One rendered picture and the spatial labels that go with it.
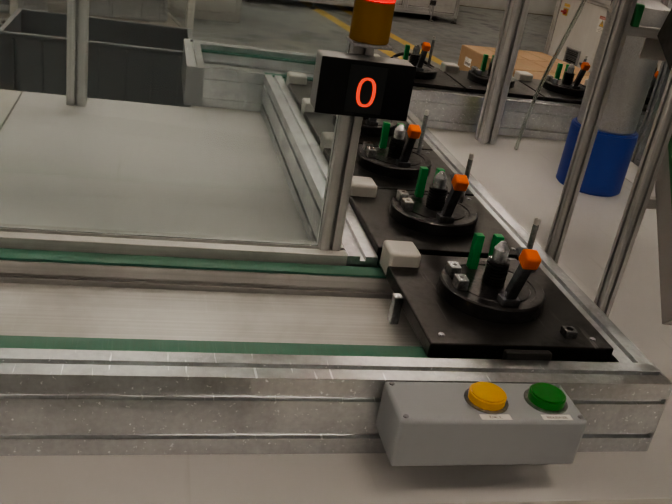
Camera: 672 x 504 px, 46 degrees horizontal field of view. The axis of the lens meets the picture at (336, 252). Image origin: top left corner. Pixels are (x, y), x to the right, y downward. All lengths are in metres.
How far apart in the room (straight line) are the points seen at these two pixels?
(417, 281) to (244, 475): 0.36
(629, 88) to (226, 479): 1.36
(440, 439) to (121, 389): 0.33
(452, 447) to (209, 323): 0.34
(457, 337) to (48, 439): 0.46
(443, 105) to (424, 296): 1.25
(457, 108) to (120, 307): 1.42
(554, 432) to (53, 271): 0.64
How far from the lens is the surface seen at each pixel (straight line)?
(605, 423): 1.02
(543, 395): 0.89
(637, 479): 1.03
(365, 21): 0.99
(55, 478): 0.86
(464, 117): 2.26
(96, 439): 0.87
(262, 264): 1.09
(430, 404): 0.84
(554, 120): 2.37
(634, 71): 1.92
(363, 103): 1.01
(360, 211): 1.26
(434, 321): 0.98
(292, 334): 1.00
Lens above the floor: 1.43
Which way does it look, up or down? 25 degrees down
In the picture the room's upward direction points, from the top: 10 degrees clockwise
